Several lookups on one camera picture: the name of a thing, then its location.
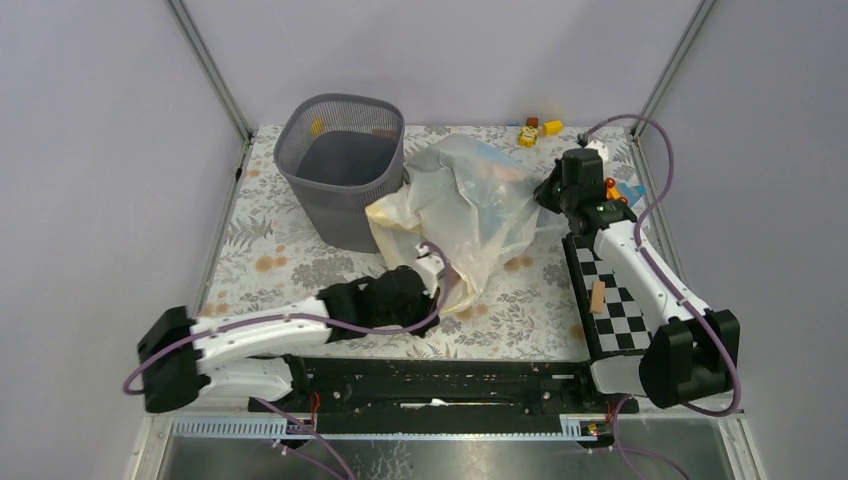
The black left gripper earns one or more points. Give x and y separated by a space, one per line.
429 305

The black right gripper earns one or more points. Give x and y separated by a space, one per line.
543 192

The clear yellow-rimmed plastic bag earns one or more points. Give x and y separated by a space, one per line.
470 202

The grey mesh trash bin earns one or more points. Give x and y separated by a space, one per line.
336 176

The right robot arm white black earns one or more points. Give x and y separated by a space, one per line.
694 347

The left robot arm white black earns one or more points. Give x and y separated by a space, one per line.
182 358

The orange red toy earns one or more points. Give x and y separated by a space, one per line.
613 193

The blue paper piece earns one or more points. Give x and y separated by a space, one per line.
632 193

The yellow cube toy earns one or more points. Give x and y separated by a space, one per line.
552 128

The yellow toy figure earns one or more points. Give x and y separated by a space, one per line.
528 136

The beige tape strip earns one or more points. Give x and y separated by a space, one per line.
597 297

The floral patterned table mat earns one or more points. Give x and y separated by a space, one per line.
531 308

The black white checkerboard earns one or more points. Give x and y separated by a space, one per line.
620 329

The brown rectangular block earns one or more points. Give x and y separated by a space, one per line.
385 133

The yellow toy block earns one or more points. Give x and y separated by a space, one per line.
317 127

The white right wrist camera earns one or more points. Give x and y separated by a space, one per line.
596 147

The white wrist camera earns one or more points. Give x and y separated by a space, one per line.
596 147
430 262

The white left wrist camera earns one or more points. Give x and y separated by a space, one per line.
430 262

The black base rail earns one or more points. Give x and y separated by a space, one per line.
440 397

